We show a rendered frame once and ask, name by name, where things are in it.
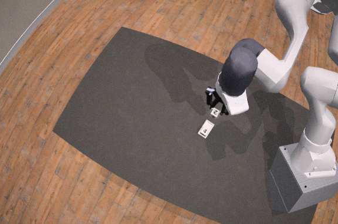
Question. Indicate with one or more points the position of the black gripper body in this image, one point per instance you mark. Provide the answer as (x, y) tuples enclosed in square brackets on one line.
[(218, 97)]

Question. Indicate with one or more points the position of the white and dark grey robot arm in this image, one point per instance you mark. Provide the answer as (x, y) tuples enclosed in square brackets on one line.
[(313, 157)]

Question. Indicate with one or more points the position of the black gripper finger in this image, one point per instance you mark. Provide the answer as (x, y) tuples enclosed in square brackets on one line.
[(209, 101), (223, 110)]

